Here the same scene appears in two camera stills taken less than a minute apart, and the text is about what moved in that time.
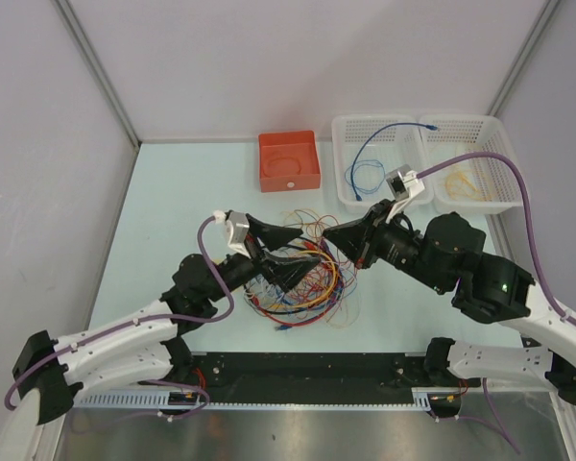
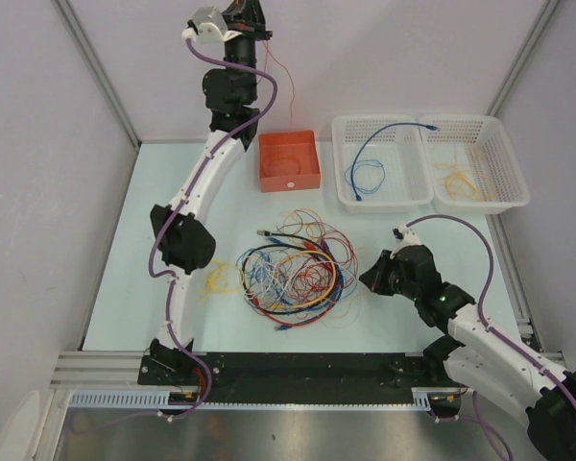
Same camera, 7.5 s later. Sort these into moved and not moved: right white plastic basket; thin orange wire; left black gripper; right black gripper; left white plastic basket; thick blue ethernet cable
Moved: left black gripper; right black gripper
Not moved: right white plastic basket; thin orange wire; left white plastic basket; thick blue ethernet cable
